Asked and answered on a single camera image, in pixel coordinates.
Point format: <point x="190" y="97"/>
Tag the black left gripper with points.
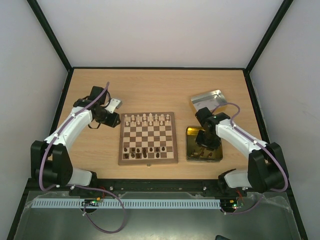
<point x="112" y="122"/>

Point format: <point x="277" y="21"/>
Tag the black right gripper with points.
<point x="207" y="143"/>

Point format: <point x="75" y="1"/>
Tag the gold tin tray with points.
<point x="196" y="153"/>

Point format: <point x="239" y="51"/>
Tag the wooden chessboard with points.
<point x="148" y="130"/>

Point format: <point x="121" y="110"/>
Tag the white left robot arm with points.
<point x="51" y="164"/>

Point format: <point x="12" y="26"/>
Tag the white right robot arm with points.
<point x="266" y="169"/>

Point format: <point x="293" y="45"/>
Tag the silver tin lid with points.
<point x="211" y="100"/>

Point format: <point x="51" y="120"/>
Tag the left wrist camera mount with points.
<point x="113" y="105"/>

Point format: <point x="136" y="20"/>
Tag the white slotted cable duct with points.
<point x="74" y="203"/>

